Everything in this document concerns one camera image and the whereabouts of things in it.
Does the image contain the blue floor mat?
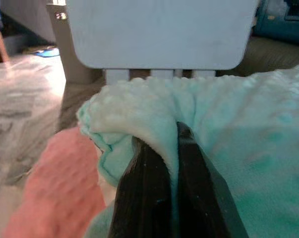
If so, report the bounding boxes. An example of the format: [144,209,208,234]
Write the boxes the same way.
[34,48,60,58]

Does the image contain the pink fleece pillow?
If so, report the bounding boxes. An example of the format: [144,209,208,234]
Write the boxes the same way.
[1,127,107,238]

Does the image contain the blue hard suitcase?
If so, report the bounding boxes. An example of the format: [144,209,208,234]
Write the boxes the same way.
[252,0,299,46]

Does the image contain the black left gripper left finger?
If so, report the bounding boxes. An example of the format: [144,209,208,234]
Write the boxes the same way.
[108,135,174,238]

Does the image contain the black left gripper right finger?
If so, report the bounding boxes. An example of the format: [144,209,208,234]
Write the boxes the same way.
[176,121,249,238]

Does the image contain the turquoise fleece pillow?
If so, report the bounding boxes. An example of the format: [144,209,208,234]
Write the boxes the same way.
[76,63,299,238]

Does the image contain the light blue child chair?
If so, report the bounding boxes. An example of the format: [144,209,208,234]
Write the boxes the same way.
[65,0,261,86]

